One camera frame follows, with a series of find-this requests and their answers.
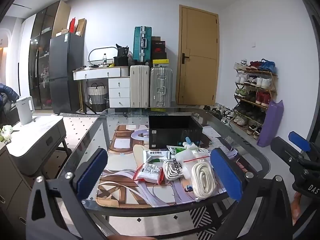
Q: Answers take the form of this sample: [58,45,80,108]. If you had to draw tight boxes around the grey drawer cabinet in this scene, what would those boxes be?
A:
[0,145,33,232]

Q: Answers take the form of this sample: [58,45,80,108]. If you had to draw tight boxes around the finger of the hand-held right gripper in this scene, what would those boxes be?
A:
[271,136,318,174]
[288,131,320,160]

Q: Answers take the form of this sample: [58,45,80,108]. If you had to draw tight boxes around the white vanity desk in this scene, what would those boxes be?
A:
[73,66,131,109]

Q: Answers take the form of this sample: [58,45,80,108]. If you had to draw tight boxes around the clear zip bag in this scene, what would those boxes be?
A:
[172,147,212,180]

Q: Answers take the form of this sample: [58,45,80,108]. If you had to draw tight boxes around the wooden door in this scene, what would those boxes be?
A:
[176,4,220,106]

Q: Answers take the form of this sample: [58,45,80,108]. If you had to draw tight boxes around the oval mirror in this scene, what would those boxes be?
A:
[87,46,121,67]

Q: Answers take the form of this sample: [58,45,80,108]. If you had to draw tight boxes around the white cable coil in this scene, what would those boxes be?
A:
[191,161,217,200]

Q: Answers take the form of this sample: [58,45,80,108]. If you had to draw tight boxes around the purple mat bag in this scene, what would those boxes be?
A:
[257,100,284,148]

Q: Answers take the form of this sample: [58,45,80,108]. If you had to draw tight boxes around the printed desk mat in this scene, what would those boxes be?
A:
[96,124,241,209]

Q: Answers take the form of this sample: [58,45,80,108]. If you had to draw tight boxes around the grey medicine packet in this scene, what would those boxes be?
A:
[142,149,167,167]

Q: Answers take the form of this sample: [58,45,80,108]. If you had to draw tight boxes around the black bag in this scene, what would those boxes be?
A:
[114,44,131,67]

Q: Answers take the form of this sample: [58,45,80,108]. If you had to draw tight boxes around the beige suitcase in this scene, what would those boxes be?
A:
[130,65,150,109]

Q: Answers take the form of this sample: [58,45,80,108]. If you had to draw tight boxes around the silver suitcase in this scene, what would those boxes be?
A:
[149,67,173,108]

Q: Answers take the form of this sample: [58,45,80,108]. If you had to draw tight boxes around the blue and white small bottle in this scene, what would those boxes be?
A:
[182,137,198,151]

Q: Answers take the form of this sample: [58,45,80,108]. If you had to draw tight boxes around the dark grey fridge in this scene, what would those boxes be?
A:
[49,33,85,114]

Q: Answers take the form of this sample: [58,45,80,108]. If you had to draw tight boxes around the teal suitcase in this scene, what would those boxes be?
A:
[133,26,153,64]

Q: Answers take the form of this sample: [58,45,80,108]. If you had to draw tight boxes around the white round cable bundle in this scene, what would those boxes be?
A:
[162,156,187,182]

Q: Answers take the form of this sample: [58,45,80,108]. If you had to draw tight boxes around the pile of shoes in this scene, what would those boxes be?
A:
[204,103,235,127]

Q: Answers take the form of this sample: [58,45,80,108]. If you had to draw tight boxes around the cardboard box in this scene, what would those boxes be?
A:
[76,19,87,37]

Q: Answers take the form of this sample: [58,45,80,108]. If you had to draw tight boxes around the black and red box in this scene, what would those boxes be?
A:
[151,36,167,60]

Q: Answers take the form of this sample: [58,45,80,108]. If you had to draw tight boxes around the grey side table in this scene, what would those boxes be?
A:
[5,115,73,177]

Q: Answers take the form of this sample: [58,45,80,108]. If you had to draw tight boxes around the blue puffer jacket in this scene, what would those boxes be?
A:
[0,83,20,111]

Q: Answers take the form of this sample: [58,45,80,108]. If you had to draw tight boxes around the person's right hand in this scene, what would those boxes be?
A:
[291,192,302,227]

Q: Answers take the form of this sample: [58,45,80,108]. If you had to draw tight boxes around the glass table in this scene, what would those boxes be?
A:
[42,107,272,240]

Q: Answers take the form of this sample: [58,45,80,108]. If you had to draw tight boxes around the white paper sheet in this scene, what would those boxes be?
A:
[202,126,222,138]

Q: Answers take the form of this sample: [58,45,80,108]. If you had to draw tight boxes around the green medicine packet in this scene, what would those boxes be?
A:
[167,145,187,157]

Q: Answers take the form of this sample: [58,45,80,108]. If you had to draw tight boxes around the glass door cabinet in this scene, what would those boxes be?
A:
[27,0,72,111]

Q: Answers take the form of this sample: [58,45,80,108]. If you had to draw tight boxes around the woven basket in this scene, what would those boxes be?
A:
[87,82,110,113]

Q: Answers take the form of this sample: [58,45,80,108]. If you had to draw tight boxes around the wooden shoe rack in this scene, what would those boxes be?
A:
[230,59,278,140]

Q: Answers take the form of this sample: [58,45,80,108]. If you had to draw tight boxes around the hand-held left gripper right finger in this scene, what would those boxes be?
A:
[210,148,293,240]

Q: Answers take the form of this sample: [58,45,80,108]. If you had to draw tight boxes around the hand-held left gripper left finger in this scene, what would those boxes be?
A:
[26,148,110,240]

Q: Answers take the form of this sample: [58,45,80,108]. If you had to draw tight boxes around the white flowers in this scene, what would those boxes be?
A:
[0,126,13,143]

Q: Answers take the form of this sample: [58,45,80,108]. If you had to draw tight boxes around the red and white packet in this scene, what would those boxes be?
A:
[132,162,164,184]

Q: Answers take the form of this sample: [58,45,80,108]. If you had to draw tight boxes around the white electric kettle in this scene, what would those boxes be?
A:
[15,96,35,126]

